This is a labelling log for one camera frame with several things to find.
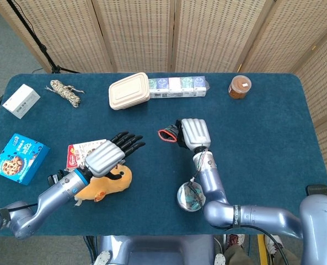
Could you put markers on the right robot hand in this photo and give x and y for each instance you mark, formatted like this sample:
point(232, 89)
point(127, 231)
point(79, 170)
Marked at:
point(195, 133)

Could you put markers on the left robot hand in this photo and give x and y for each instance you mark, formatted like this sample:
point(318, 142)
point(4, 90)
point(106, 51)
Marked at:
point(105, 157)

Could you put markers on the black and white knit glove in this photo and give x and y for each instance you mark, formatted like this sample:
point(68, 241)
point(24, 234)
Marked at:
point(170, 131)

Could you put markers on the white robot base foot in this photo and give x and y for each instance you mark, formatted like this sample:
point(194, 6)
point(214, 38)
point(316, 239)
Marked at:
point(102, 258)
point(219, 260)

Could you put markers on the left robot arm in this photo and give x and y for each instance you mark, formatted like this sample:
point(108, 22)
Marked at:
point(53, 196)

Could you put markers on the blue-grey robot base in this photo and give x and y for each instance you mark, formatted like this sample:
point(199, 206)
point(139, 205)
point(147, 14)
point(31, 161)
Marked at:
point(157, 251)

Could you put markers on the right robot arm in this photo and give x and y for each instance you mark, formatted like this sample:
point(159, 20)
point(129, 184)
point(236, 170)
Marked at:
point(262, 216)

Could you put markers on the red and white snack box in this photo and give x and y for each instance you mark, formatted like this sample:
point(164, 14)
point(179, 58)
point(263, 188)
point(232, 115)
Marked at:
point(77, 156)

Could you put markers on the yellow plush duck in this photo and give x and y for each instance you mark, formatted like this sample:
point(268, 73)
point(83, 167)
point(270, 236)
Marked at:
point(119, 183)

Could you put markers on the blue felt table cover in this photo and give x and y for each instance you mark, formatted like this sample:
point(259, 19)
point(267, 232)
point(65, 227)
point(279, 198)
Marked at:
point(157, 110)

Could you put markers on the tissue multipack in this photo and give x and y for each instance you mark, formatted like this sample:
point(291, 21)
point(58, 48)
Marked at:
point(179, 87)

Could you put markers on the black stapler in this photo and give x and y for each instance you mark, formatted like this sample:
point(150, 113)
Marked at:
point(53, 178)

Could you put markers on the clear round tub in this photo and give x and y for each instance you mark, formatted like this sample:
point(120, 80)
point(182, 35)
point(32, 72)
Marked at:
point(186, 197)

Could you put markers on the brown-lidded plastic jar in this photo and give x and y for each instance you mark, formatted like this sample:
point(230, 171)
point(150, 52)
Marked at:
point(240, 87)

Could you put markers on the beige lidded lunch container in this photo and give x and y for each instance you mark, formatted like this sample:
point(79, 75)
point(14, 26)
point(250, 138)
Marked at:
point(127, 91)

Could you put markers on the blue cookie box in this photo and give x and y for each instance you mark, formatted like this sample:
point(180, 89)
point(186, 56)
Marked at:
point(22, 157)

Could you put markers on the white cardboard box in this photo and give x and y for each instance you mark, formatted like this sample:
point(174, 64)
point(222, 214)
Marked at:
point(20, 100)

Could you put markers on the wicker folding screen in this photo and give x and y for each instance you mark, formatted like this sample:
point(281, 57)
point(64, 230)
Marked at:
point(141, 33)

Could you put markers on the white sneaker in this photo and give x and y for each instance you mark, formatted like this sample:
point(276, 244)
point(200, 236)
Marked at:
point(236, 240)
point(273, 244)

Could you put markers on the black tripod stand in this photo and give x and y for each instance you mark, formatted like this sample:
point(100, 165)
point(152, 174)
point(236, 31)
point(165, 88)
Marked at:
point(39, 45)

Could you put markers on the olive trouser leg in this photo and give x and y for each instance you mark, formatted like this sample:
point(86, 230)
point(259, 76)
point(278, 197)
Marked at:
point(239, 256)
point(286, 259)

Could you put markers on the black mesh chair part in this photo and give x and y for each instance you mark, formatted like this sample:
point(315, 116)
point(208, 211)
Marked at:
point(317, 190)

